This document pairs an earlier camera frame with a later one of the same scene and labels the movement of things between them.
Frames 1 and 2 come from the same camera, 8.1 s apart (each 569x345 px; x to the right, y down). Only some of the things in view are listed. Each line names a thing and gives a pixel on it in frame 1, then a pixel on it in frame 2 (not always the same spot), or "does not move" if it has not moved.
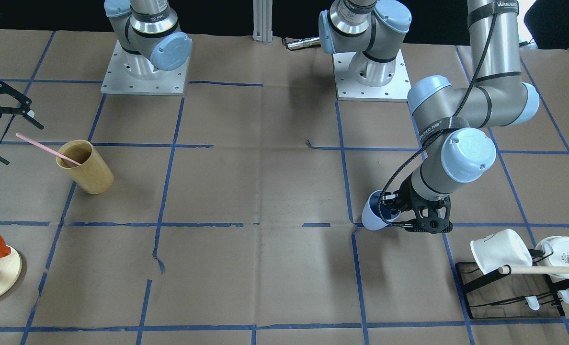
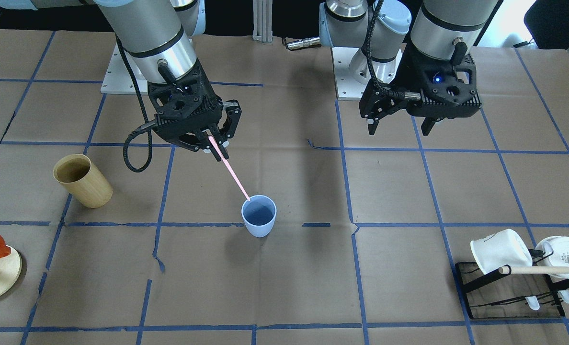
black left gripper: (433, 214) to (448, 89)
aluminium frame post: (262, 10) does not move
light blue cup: (372, 219) to (259, 214)
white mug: (503, 247) does not move
